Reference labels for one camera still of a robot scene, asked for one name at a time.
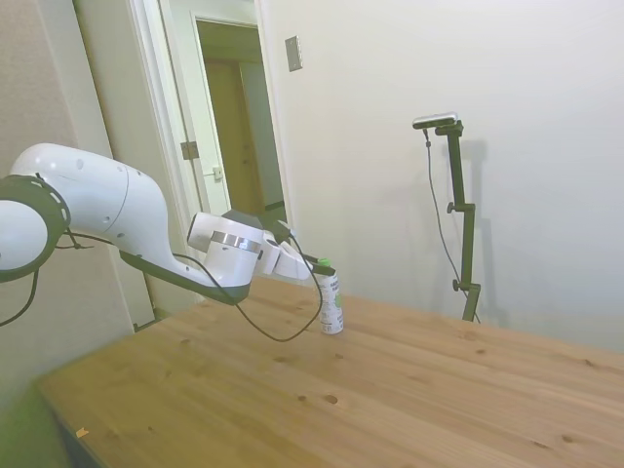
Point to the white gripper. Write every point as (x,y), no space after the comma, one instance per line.
(287,263)

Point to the clear water bottle green cap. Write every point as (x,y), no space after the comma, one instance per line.
(332,302)

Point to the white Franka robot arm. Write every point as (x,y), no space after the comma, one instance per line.
(112,200)

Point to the metal door latch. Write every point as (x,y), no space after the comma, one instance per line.
(217,172)

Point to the brown wooden door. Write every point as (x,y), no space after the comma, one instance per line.
(234,146)

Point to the metal door hinge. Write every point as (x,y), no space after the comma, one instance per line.
(189,150)

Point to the white open door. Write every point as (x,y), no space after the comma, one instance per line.
(195,107)

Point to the small orange scrap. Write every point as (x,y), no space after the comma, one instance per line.
(82,432)

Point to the black camera stand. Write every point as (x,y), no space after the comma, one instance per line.
(468,234)

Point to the grey camera on stand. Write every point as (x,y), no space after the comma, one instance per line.
(435,120)

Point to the grey wall plate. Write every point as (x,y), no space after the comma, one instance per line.
(294,53)

